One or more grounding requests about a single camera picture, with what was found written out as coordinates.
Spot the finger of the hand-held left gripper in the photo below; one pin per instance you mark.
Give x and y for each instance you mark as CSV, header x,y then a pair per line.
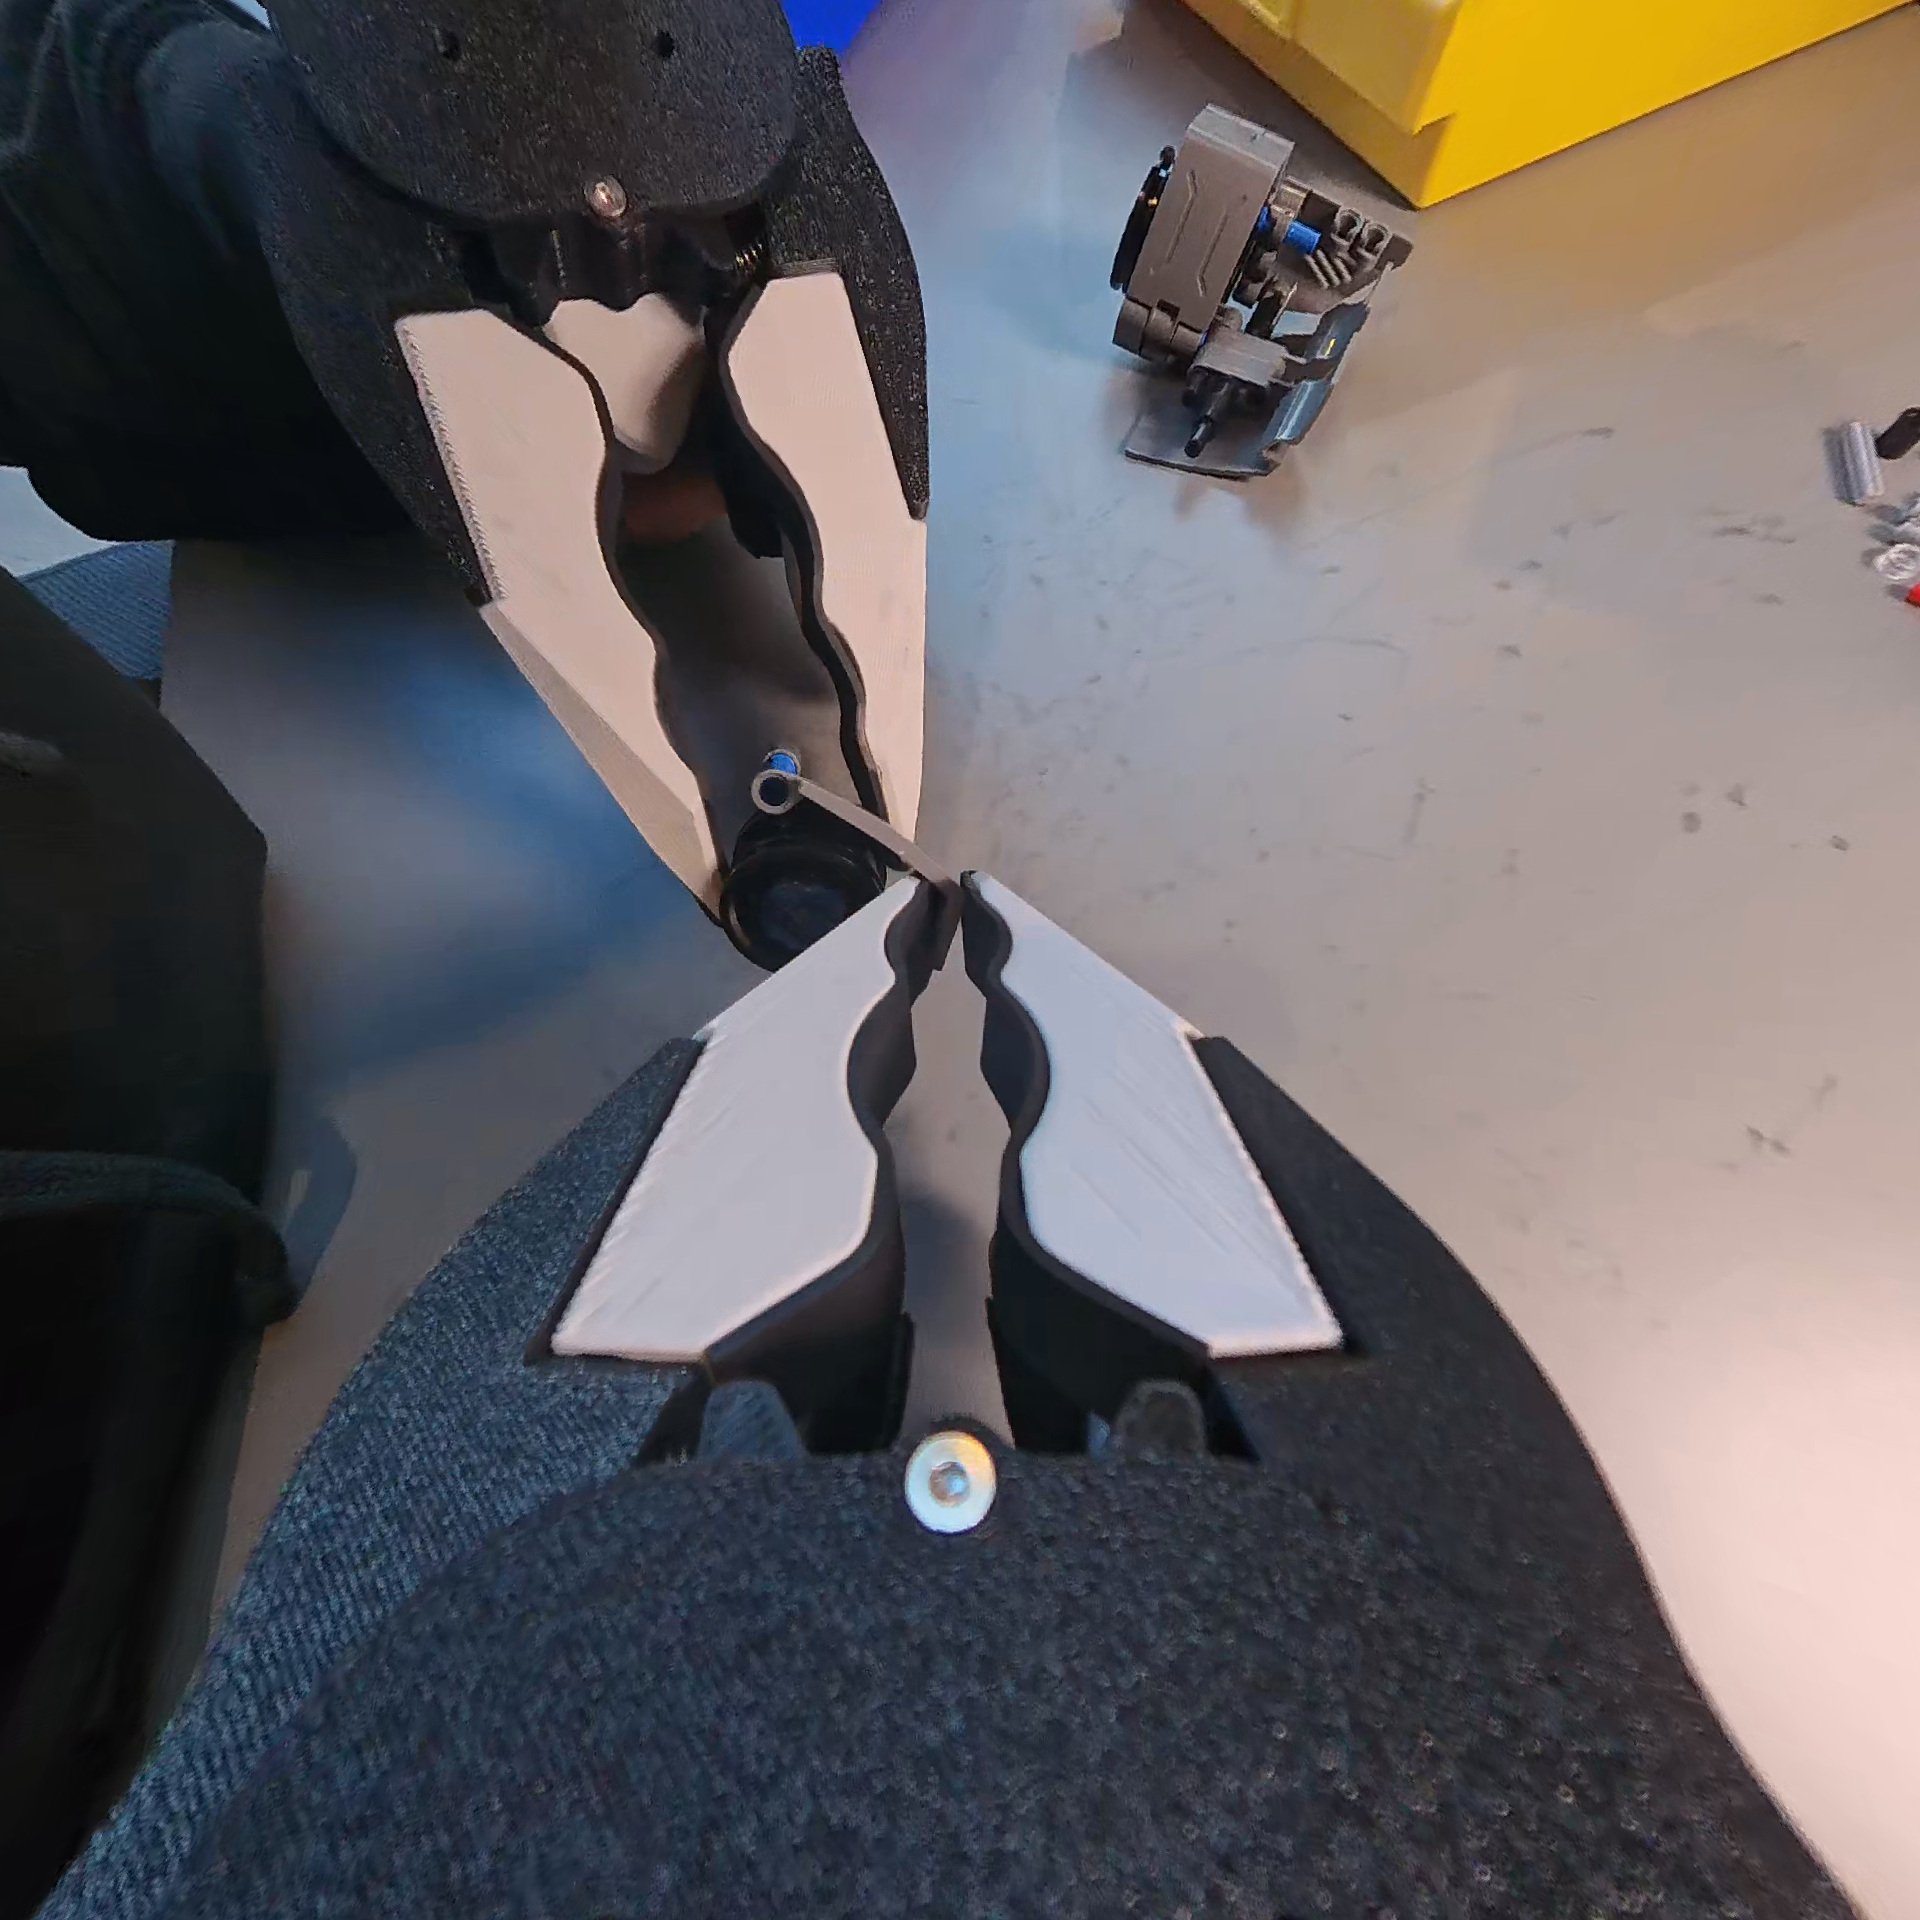
x,y
524,495
855,452

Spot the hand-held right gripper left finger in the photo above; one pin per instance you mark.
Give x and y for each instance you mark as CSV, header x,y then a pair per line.
x,y
735,1200

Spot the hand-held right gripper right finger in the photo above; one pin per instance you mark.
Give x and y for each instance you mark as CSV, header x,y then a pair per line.
x,y
1156,1200

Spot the black round toy lens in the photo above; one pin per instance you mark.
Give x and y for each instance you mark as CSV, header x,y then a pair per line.
x,y
797,902

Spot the grey curved brick panel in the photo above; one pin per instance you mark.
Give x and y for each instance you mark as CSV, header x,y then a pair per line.
x,y
855,826

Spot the person's left hand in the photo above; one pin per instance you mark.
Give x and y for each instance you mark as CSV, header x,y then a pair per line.
x,y
668,504

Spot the blue plastic storage bin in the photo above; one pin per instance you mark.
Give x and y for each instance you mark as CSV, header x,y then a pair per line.
x,y
833,14

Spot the grey brick head assembly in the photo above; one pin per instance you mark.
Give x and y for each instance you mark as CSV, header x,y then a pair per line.
x,y
1200,255

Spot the yellow plastic storage bin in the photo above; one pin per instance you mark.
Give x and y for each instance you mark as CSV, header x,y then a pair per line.
x,y
1500,77

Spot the pile of small brick parts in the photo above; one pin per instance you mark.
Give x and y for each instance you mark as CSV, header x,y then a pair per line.
x,y
1862,459

